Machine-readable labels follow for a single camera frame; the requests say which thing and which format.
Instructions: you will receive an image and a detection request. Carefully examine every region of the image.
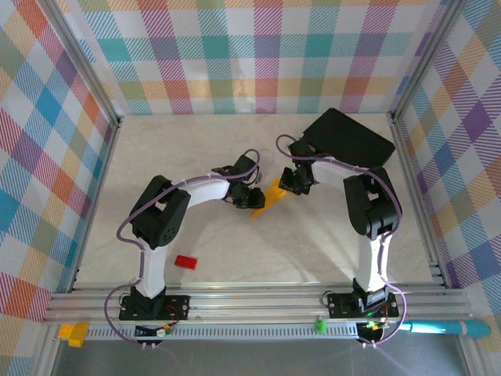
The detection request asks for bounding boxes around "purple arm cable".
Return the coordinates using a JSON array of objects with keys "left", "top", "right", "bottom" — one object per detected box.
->
[
  {"left": 276, "top": 134, "right": 410, "bottom": 346},
  {"left": 103, "top": 148, "right": 262, "bottom": 346}
]

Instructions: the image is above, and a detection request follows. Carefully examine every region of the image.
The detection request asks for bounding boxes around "yellow toy brick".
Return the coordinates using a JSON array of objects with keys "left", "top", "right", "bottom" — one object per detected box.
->
[{"left": 58, "top": 321, "right": 91, "bottom": 349}]

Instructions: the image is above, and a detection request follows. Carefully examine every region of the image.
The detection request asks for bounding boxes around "small wired connector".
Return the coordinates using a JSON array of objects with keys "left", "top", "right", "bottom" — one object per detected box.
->
[
  {"left": 134, "top": 321, "right": 177, "bottom": 338},
  {"left": 359, "top": 319, "right": 391, "bottom": 334}
]

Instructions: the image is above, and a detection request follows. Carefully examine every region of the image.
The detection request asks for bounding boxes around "aluminium frame post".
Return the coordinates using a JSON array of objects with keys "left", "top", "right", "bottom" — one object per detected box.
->
[
  {"left": 38, "top": 0, "right": 123, "bottom": 128},
  {"left": 387, "top": 0, "right": 469, "bottom": 125}
]

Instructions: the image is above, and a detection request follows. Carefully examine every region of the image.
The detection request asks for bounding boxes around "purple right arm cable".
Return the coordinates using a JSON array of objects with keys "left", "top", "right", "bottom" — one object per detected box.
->
[{"left": 276, "top": 134, "right": 410, "bottom": 346}]

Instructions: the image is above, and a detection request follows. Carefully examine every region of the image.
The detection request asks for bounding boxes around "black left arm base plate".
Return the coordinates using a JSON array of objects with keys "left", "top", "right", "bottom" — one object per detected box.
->
[{"left": 118, "top": 294, "right": 192, "bottom": 322}]

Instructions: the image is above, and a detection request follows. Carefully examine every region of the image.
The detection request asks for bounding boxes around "slotted cable duct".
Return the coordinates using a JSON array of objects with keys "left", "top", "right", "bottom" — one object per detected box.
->
[{"left": 84, "top": 323, "right": 362, "bottom": 341}]

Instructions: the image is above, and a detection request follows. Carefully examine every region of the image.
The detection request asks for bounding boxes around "orange paper sheet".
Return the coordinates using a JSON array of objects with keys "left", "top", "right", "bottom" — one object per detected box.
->
[{"left": 249, "top": 178, "right": 293, "bottom": 220}]

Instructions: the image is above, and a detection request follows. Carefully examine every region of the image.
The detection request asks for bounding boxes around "red block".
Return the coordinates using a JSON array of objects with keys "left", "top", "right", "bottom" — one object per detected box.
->
[{"left": 174, "top": 255, "right": 200, "bottom": 271}]

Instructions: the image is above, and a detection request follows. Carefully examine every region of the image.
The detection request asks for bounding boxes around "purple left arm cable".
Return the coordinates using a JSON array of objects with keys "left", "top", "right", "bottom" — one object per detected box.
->
[{"left": 103, "top": 148, "right": 262, "bottom": 346}]

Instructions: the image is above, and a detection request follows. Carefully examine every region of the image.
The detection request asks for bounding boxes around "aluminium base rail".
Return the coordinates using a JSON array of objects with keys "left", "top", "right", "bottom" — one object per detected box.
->
[{"left": 41, "top": 287, "right": 473, "bottom": 324}]

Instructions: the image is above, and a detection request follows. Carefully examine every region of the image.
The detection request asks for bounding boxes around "teal tube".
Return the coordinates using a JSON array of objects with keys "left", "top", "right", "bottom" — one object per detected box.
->
[{"left": 402, "top": 319, "right": 492, "bottom": 339}]

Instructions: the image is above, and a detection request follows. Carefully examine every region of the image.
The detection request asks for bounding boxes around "black ribbed case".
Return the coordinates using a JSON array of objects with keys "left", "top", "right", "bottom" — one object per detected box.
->
[{"left": 301, "top": 108, "right": 396, "bottom": 170}]

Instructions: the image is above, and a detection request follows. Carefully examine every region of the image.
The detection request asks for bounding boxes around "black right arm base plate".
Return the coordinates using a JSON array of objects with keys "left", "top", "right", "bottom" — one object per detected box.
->
[{"left": 326, "top": 291, "right": 401, "bottom": 320}]

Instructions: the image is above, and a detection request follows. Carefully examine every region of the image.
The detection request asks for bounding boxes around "aluminium side rail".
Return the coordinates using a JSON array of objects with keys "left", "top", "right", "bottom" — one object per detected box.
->
[
  {"left": 389, "top": 113, "right": 449, "bottom": 289},
  {"left": 66, "top": 117, "right": 123, "bottom": 294}
]

